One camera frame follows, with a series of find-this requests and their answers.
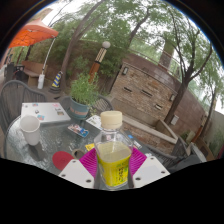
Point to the yellow-labelled clear drink bottle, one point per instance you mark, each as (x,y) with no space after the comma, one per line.
(113,166)

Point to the globe-topped striped lamp post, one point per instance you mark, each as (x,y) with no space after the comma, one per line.
(96,63)

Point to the white printed booklet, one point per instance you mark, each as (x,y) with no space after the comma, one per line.
(95,121)

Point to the wooden bench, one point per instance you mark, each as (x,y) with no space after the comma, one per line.
(31,71)

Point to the green plant in teal pot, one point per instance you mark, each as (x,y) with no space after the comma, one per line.
(81,93)

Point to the blue yellow striped cone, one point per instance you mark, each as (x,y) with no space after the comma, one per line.
(56,81)

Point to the white mug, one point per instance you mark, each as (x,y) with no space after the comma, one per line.
(30,130)

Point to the black wall lamp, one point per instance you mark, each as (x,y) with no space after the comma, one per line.
(172,97)
(125,70)

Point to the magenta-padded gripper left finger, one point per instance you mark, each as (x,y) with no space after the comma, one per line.
(76,173)

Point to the grey mesh chair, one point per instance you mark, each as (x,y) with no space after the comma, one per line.
(15,96)
(103,105)
(170,156)

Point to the tall green tree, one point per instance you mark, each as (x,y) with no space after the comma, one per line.
(178,96)
(71,46)

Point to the white umbrella base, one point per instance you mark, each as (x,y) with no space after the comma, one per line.
(41,81)

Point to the yellow card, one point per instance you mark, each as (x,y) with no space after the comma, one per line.
(89,147)

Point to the colourful printed card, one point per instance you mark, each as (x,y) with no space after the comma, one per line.
(78,130)

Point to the grey wall box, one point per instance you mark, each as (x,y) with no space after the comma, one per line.
(174,120)

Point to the orange patio umbrella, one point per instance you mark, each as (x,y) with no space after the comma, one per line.
(33,33)

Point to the black folding chair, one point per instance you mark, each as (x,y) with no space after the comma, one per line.
(11,71)

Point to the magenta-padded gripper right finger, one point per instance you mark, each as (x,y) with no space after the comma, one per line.
(150,171)

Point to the silver laptop with stickers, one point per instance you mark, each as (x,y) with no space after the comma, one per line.
(45,111)

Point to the flat round red coaster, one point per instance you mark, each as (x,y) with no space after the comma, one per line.
(61,160)

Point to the small tape roll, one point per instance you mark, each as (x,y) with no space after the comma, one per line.
(77,153)

